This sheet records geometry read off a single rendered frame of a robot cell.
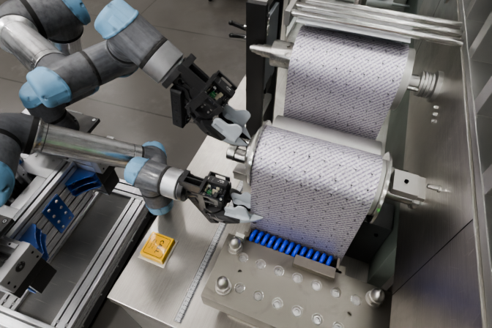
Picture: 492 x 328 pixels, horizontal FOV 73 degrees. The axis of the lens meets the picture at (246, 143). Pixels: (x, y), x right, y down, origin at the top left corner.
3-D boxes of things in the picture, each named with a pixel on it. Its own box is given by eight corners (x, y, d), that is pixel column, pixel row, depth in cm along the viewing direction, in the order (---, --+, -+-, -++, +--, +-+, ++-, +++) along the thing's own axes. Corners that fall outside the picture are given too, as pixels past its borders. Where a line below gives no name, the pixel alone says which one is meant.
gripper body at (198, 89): (225, 113, 61) (175, 68, 58) (202, 130, 68) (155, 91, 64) (241, 88, 66) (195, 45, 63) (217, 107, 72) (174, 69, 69)
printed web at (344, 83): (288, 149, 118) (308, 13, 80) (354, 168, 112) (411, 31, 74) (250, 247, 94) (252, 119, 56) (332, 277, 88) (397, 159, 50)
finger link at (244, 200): (264, 205, 75) (227, 193, 77) (263, 217, 80) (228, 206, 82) (269, 194, 77) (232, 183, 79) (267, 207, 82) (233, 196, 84)
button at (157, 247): (154, 234, 97) (152, 230, 95) (175, 242, 95) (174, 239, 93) (141, 256, 92) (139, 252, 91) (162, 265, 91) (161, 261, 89)
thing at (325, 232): (250, 225, 85) (251, 185, 71) (342, 258, 80) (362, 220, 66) (250, 228, 85) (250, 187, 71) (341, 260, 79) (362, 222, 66)
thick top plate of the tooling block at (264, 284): (229, 243, 88) (228, 233, 83) (385, 300, 78) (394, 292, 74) (203, 303, 78) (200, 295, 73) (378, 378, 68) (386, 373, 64)
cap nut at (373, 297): (366, 288, 74) (372, 280, 71) (383, 293, 73) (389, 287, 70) (364, 304, 72) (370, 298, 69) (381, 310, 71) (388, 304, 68)
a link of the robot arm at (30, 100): (27, 112, 128) (9, 85, 118) (61, 97, 134) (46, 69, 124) (39, 128, 123) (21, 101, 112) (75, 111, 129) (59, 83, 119)
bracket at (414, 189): (392, 173, 65) (395, 167, 64) (423, 181, 64) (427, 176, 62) (389, 193, 62) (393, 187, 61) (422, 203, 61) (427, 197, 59)
